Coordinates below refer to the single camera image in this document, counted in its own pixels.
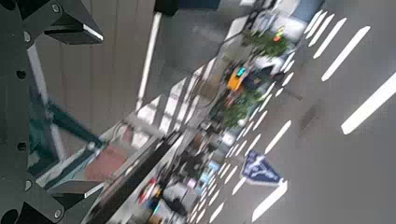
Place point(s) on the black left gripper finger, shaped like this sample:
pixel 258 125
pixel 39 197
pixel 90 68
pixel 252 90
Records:
pixel 59 18
pixel 59 199

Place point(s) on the grey and teal plastic crate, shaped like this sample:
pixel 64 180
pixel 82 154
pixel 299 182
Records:
pixel 71 126

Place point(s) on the red and colourful object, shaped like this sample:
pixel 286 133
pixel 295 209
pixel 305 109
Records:
pixel 148 191

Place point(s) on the slanted grey metal pole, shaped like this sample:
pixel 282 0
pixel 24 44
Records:
pixel 149 56

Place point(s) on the yellow vehicle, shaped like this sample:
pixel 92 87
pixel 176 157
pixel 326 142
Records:
pixel 235 81

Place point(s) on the green potted plant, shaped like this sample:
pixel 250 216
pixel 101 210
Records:
pixel 239 109
pixel 267 43

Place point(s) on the blue hanging sign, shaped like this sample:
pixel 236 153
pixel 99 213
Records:
pixel 260 169

